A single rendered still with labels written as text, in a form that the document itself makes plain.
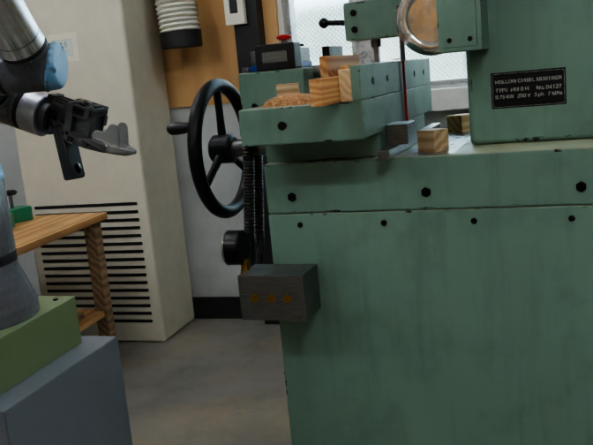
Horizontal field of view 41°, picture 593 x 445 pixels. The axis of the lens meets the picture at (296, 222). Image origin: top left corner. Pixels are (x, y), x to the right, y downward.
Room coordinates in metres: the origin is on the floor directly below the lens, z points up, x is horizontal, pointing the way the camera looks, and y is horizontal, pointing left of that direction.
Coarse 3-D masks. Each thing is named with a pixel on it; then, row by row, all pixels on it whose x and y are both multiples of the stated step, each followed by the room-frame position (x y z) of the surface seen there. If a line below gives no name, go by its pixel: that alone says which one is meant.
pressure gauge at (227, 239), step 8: (224, 232) 1.36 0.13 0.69; (232, 232) 1.36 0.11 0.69; (240, 232) 1.36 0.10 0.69; (224, 240) 1.35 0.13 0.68; (232, 240) 1.34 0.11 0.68; (240, 240) 1.35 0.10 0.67; (248, 240) 1.39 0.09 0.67; (224, 248) 1.34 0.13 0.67; (232, 248) 1.34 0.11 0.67; (240, 248) 1.35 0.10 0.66; (248, 248) 1.38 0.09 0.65; (224, 256) 1.34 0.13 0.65; (232, 256) 1.34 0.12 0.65; (240, 256) 1.35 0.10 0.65; (248, 256) 1.38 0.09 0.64; (232, 264) 1.36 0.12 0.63; (240, 264) 1.35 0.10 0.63; (248, 264) 1.36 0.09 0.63
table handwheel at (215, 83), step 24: (216, 96) 1.65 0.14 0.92; (240, 96) 1.73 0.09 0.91; (192, 120) 1.54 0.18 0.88; (216, 120) 1.65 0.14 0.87; (192, 144) 1.52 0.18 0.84; (216, 144) 1.63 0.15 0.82; (240, 144) 1.63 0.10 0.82; (192, 168) 1.52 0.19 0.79; (216, 168) 1.60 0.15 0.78; (240, 168) 1.73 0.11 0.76; (240, 192) 1.71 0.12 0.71
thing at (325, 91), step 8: (312, 80) 1.18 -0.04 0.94; (320, 80) 1.17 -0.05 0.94; (328, 80) 1.20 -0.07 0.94; (336, 80) 1.24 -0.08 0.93; (312, 88) 1.18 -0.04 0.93; (320, 88) 1.17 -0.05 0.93; (328, 88) 1.20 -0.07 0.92; (336, 88) 1.24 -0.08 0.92; (312, 96) 1.18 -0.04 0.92; (320, 96) 1.17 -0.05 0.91; (328, 96) 1.20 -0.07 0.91; (336, 96) 1.24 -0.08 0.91; (312, 104) 1.18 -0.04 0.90; (320, 104) 1.17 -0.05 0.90; (328, 104) 1.19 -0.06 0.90
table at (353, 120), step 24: (384, 96) 1.38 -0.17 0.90; (408, 96) 1.56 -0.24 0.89; (240, 120) 1.31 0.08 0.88; (264, 120) 1.30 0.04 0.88; (288, 120) 1.28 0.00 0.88; (312, 120) 1.27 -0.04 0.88; (336, 120) 1.25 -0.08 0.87; (360, 120) 1.24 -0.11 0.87; (384, 120) 1.37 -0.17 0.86; (264, 144) 1.30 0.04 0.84
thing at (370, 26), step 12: (372, 0) 1.50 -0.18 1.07; (384, 0) 1.49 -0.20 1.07; (396, 0) 1.49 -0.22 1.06; (348, 12) 1.52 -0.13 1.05; (360, 12) 1.51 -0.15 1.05; (372, 12) 1.50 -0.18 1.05; (384, 12) 1.49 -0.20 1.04; (348, 24) 1.52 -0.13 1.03; (360, 24) 1.51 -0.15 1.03; (372, 24) 1.50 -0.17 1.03; (384, 24) 1.49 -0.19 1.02; (348, 36) 1.52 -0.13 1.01; (360, 36) 1.51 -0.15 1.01; (372, 36) 1.50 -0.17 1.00; (384, 36) 1.50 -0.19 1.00; (396, 36) 1.51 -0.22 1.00
